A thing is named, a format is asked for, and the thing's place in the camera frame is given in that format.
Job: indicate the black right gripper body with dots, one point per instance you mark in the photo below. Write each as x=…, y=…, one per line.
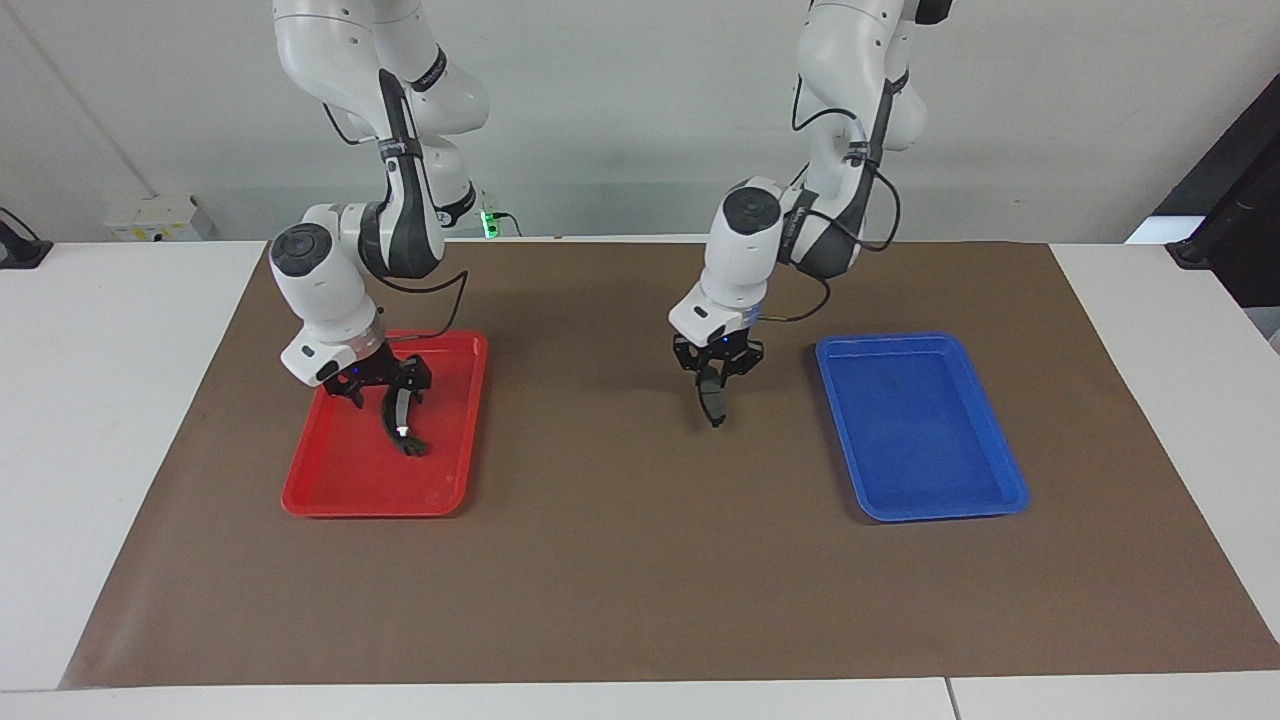
x=380, y=372

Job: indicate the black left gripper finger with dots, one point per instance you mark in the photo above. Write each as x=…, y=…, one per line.
x=703, y=382
x=727, y=378

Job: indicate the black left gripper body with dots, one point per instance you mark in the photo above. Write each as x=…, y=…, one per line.
x=720, y=355

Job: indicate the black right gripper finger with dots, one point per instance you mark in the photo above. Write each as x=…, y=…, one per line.
x=354, y=398
x=415, y=392

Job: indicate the small dark brake pad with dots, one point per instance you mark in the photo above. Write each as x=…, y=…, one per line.
x=713, y=405

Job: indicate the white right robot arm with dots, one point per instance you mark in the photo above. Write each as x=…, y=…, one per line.
x=320, y=280

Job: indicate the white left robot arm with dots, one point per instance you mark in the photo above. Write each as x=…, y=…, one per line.
x=745, y=260

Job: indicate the red plastic tray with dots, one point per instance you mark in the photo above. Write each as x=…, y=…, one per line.
x=340, y=470

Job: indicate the brown table mat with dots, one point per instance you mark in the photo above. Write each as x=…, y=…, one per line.
x=640, y=580

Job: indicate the blue plastic tray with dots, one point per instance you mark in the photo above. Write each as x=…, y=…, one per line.
x=930, y=430

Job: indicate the black equipment stand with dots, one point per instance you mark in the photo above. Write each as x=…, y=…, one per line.
x=1240, y=230

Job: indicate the white wall power box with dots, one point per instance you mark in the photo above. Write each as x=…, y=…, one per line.
x=150, y=215

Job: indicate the black clamp mount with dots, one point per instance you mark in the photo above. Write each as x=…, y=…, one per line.
x=25, y=250

